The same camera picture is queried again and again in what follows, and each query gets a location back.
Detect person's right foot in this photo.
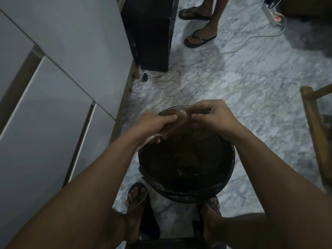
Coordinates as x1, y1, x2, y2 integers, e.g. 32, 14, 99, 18
200, 196, 225, 247

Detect person's left hand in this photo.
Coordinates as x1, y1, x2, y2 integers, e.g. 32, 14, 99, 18
133, 111, 178, 145

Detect thin grey wire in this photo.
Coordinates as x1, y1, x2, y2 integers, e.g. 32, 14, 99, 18
114, 191, 149, 213

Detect person's foot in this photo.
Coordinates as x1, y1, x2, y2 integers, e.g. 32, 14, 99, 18
200, 196, 225, 247
182, 0, 219, 18
186, 0, 226, 45
125, 185, 148, 245

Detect wooden chair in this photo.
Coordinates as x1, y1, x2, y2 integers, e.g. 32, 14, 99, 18
300, 83, 332, 186

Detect grey cabinet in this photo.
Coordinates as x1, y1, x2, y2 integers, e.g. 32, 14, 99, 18
0, 0, 134, 249

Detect person's left forearm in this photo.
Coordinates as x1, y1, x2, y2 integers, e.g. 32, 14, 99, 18
5, 128, 146, 249

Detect dark brown pulp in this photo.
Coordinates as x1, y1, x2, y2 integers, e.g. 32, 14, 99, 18
141, 122, 232, 188

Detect white power strip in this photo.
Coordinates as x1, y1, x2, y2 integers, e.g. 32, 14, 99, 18
261, 2, 283, 25

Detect white plastic piece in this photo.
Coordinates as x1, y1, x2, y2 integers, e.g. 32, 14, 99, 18
135, 134, 156, 154

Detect black plug adapter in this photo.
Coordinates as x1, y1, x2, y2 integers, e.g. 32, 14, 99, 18
264, 0, 283, 10

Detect dark blue flip-flop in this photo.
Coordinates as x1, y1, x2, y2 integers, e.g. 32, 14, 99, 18
192, 196, 223, 240
127, 182, 161, 240

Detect dark round bowl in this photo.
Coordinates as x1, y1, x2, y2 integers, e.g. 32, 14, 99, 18
137, 106, 236, 204

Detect black cabinet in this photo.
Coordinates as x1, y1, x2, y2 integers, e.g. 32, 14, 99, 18
120, 0, 180, 72

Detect person's right forearm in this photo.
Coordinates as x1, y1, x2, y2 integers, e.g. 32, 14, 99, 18
228, 126, 332, 249

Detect person's left foot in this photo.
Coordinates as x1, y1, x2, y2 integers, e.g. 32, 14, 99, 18
125, 185, 148, 245

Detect dark wooden furniture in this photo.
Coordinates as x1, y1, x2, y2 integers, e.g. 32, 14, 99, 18
280, 0, 332, 16

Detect person's right hand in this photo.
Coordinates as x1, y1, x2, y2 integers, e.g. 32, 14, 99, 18
190, 99, 245, 140

